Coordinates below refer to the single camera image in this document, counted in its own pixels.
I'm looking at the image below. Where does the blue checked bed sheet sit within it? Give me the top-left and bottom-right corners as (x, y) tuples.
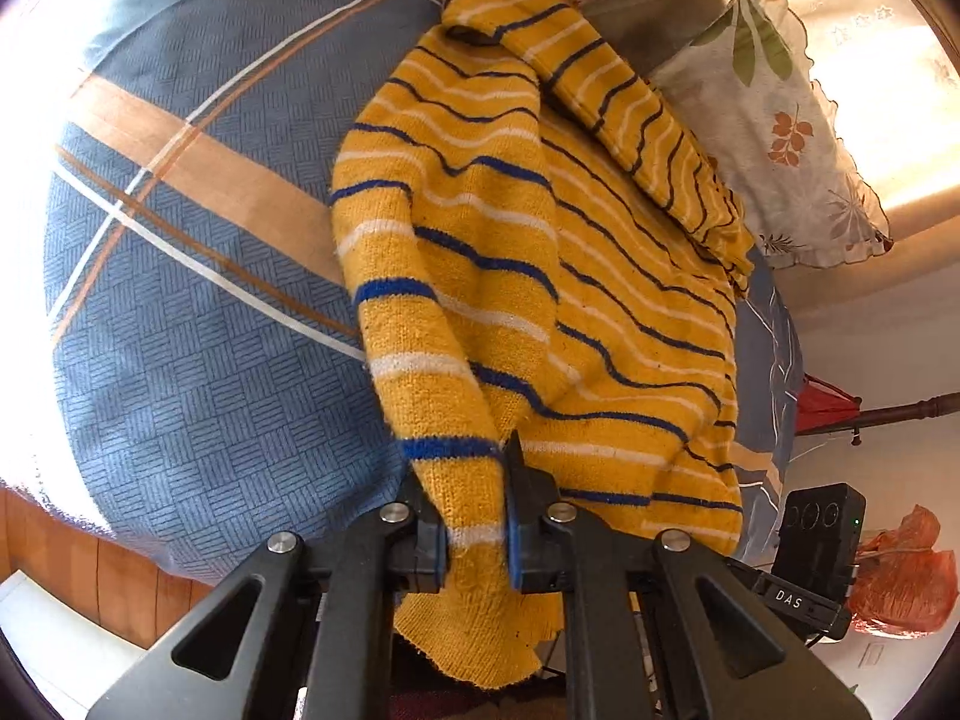
(41, 0), (807, 587)

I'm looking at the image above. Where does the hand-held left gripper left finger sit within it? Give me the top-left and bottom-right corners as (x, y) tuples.
(86, 474), (452, 720)

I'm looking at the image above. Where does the orange plastic bag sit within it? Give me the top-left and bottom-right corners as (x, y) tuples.
(850, 504), (950, 638)

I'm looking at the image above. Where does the wooden bed frame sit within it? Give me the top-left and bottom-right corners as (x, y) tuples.
(0, 484), (220, 650)

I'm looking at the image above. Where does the leaf print pillow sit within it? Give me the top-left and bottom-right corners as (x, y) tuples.
(645, 0), (895, 271)

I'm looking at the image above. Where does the dark wooden pole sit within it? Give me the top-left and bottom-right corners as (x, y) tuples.
(796, 396), (960, 437)

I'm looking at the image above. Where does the red cloth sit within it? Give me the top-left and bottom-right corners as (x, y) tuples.
(795, 373), (863, 436)

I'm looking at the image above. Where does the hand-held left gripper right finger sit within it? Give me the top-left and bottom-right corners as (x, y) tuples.
(499, 430), (871, 720)

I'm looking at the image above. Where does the yellow striped knit sweater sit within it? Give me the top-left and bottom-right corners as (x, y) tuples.
(328, 0), (757, 692)

